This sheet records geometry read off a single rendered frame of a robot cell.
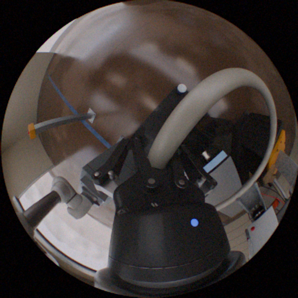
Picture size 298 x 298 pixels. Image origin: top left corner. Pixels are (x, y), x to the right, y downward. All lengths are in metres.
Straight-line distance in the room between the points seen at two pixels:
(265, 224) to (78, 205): 1.30
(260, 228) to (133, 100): 1.76
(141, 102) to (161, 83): 0.37
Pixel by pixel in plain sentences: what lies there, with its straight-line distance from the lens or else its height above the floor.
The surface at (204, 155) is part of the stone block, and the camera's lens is 0.53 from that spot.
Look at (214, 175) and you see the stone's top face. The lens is 0.55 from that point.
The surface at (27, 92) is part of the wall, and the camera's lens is 6.26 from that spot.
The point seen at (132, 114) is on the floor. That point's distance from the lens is 1.25.
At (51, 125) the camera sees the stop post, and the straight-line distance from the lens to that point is 1.31.
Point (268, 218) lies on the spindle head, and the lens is 0.81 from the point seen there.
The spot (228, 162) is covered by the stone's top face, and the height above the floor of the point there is 0.80.
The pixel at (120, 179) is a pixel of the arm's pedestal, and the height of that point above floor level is 0.61.
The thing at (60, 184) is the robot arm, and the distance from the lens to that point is 0.82.
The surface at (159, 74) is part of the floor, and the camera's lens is 1.29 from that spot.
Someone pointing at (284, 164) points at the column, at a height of 0.93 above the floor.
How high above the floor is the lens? 1.16
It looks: 65 degrees down
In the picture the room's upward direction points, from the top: 155 degrees counter-clockwise
